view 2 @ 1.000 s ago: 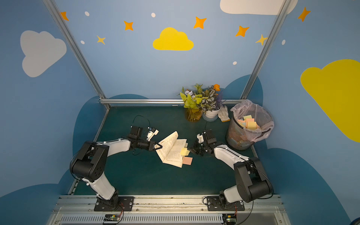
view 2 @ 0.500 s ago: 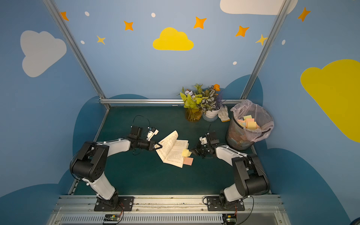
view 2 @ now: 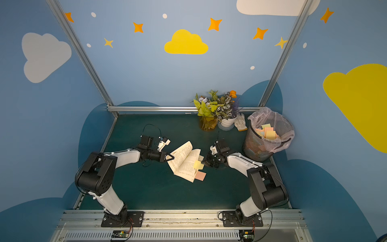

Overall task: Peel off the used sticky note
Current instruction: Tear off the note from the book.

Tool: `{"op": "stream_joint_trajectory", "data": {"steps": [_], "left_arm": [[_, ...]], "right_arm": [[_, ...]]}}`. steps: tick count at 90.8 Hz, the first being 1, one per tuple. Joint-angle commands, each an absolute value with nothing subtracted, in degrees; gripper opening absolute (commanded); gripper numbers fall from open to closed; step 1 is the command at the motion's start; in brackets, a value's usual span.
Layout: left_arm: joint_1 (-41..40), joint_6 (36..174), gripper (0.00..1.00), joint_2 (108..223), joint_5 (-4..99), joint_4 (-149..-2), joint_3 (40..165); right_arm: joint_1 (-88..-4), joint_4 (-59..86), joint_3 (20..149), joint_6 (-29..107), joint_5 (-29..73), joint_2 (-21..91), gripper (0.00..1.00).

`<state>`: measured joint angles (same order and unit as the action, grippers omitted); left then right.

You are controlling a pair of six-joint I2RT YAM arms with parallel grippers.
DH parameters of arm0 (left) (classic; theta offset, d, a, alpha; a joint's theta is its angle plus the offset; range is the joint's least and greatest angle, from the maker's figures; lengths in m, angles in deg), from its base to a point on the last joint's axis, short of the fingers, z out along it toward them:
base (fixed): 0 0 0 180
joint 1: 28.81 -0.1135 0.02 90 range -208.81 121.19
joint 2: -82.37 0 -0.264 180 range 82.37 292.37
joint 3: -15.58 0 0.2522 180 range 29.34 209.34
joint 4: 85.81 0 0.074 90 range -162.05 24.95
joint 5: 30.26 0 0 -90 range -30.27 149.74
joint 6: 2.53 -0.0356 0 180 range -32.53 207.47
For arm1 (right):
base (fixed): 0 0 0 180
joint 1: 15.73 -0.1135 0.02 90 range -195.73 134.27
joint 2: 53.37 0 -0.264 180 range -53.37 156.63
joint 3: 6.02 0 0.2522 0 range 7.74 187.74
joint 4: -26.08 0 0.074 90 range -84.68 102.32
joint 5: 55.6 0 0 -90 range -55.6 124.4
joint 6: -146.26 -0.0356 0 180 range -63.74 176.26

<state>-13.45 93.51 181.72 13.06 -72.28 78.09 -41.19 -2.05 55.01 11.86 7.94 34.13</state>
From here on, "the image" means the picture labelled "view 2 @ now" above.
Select yellow sticky note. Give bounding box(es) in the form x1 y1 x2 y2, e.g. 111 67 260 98
194 160 204 170

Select purple covered book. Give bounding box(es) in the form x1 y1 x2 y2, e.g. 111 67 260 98
166 141 201 183

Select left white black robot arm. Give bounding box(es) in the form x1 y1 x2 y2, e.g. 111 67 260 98
75 149 174 217

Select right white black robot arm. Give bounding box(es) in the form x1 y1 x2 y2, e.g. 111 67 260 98
203 151 288 219

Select pink sticky note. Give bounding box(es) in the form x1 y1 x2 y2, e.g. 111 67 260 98
195 171 206 181

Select discarded sticky notes in bin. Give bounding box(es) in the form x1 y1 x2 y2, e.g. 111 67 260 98
255 124 280 140

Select black mesh trash bin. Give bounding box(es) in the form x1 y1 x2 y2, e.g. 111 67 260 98
242 115 292 162

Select white work glove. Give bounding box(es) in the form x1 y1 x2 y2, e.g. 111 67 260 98
234 114 248 132

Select patterned plant in white pot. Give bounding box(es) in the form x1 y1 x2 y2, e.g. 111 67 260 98
215 90 239 131

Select green plant in amber vase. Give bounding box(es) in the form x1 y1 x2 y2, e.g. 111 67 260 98
193 90 219 132

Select translucent plastic bin liner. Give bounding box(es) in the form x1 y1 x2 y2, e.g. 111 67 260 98
246 107 295 153

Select right circuit board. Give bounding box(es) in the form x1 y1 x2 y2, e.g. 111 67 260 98
239 230 255 242

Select circuit board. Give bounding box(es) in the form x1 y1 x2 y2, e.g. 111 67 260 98
239 230 255 242
111 230 130 241

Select left circuit board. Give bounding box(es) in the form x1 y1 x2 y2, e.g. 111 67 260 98
111 230 130 241

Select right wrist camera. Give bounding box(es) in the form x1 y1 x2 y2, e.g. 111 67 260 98
210 139 231 155

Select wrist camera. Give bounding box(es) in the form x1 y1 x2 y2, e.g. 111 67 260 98
210 139 231 155
157 137 170 152

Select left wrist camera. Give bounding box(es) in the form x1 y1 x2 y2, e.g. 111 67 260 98
157 137 170 152

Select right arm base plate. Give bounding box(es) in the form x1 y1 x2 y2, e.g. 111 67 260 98
218 210 264 227

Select aluminium frame back bar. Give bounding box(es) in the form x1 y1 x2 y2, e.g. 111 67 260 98
107 105 264 115

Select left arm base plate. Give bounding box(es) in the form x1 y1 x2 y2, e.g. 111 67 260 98
101 210 145 228

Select aluminium front rail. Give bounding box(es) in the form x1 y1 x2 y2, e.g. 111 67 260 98
51 209 312 242

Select aluminium frame right post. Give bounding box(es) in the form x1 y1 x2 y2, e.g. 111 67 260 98
258 0 319 107

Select aluminium frame post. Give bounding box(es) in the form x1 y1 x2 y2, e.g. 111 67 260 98
258 0 319 107
46 0 114 107

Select aluminium frame left post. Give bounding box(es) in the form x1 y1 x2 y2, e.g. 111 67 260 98
46 0 114 107

